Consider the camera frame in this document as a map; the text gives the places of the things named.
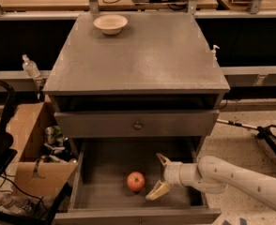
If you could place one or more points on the white pump bottle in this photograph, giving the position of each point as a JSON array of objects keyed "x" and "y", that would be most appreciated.
[{"x": 214, "y": 50}]

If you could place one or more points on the black tripod stand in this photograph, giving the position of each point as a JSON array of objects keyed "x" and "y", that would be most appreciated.
[{"x": 264, "y": 133}]

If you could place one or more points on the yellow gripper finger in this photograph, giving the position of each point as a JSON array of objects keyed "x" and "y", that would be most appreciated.
[
  {"x": 165, "y": 161},
  {"x": 160, "y": 189}
]

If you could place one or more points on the white bowl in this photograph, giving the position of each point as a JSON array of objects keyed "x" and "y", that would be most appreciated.
[{"x": 111, "y": 24}]

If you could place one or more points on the red apple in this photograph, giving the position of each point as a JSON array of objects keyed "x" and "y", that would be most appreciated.
[{"x": 136, "y": 181}]

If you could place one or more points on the grey drawer cabinet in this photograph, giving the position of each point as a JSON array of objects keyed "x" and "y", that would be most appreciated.
[{"x": 158, "y": 63}]

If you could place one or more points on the clear plastic bottle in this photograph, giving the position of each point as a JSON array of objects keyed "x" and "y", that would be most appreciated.
[{"x": 30, "y": 67}]

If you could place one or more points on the cardboard box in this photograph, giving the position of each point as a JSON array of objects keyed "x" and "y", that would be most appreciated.
[{"x": 37, "y": 178}]

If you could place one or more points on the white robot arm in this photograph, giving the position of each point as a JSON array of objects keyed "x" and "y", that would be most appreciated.
[{"x": 213, "y": 175}]

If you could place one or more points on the items in cardboard box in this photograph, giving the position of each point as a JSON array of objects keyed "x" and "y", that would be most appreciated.
[{"x": 56, "y": 147}]

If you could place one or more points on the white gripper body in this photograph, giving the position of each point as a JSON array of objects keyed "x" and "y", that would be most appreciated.
[{"x": 173, "y": 173}]

